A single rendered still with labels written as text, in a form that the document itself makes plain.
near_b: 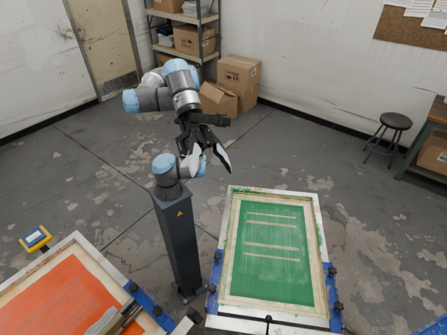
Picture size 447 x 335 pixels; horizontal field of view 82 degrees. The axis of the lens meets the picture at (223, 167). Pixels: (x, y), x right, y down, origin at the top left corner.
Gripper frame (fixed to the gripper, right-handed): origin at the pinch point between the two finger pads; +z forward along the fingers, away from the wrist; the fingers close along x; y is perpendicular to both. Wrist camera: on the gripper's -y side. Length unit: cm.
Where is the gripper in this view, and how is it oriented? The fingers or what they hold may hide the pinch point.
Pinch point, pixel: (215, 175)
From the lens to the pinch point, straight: 67.5
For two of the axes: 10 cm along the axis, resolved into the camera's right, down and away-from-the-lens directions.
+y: -7.1, 3.6, 6.0
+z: 3.1, 9.3, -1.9
